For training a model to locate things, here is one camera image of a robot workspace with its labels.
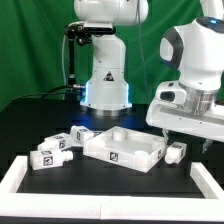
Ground black cables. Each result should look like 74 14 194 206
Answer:
0 84 88 113

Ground white square tabletop part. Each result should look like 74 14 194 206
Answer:
83 127 166 173

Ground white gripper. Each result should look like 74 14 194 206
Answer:
146 81 224 153

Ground black camera on stand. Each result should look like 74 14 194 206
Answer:
63 21 116 96

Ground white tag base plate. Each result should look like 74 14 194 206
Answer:
91 131 104 139

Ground white U-shaped obstacle fence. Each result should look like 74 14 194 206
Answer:
0 156 224 222

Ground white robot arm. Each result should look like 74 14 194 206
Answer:
74 0 224 145

